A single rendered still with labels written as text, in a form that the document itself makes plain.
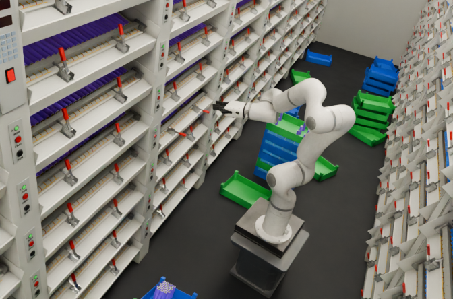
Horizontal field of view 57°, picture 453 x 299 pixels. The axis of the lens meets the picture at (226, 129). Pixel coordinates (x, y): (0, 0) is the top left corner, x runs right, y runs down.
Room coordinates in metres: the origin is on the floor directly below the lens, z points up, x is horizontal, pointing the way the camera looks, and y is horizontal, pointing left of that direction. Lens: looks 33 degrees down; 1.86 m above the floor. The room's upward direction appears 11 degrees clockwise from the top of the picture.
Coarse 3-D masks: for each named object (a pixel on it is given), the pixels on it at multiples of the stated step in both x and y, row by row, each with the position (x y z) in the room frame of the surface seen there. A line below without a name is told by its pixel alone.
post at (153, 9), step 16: (160, 0) 1.43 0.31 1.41; (160, 16) 1.44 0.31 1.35; (160, 32) 1.45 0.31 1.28; (144, 64) 1.44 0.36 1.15; (160, 80) 1.48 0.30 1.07; (160, 112) 1.50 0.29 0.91; (144, 144) 1.43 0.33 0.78; (144, 176) 1.43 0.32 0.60; (144, 208) 1.44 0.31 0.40; (144, 224) 1.45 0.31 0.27; (144, 240) 1.46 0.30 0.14; (144, 256) 1.48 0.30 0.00
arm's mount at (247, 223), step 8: (264, 200) 1.74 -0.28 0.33; (256, 208) 1.67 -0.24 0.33; (264, 208) 1.68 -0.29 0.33; (248, 216) 1.59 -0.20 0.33; (256, 216) 1.61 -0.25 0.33; (296, 216) 1.67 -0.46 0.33; (240, 224) 1.52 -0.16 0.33; (248, 224) 1.54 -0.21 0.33; (296, 224) 1.61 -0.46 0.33; (240, 232) 1.51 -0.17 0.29; (248, 232) 1.49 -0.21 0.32; (256, 232) 1.49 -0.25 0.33; (296, 232) 1.55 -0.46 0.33; (256, 240) 1.46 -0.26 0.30; (264, 240) 1.45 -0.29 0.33; (288, 240) 1.48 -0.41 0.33; (264, 248) 1.44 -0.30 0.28; (272, 248) 1.43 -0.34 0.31; (280, 248) 1.42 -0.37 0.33; (280, 256) 1.40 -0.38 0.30
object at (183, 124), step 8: (208, 88) 2.10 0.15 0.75; (208, 96) 2.10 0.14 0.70; (184, 104) 1.93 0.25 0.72; (200, 104) 2.00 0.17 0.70; (208, 104) 2.04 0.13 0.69; (192, 112) 1.90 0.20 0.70; (200, 112) 1.94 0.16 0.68; (184, 120) 1.81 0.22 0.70; (192, 120) 1.85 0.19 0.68; (176, 128) 1.72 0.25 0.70; (184, 128) 1.77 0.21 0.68; (160, 136) 1.62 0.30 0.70; (168, 136) 1.64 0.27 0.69; (176, 136) 1.69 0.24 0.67; (160, 144) 1.51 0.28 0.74; (168, 144) 1.62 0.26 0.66; (160, 152) 1.57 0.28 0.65
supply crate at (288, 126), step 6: (288, 114) 2.52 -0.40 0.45; (282, 120) 2.52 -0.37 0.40; (288, 120) 2.52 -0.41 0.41; (294, 120) 2.50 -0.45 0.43; (300, 120) 2.49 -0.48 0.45; (270, 126) 2.36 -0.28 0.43; (276, 126) 2.34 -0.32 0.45; (282, 126) 2.44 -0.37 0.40; (288, 126) 2.46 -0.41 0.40; (294, 126) 2.47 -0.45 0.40; (300, 126) 2.48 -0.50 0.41; (276, 132) 2.34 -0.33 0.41; (282, 132) 2.32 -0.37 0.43; (288, 132) 2.31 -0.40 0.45; (294, 132) 2.39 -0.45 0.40; (306, 132) 2.43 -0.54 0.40; (288, 138) 2.31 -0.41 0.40; (294, 138) 2.29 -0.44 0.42; (300, 138) 2.27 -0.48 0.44
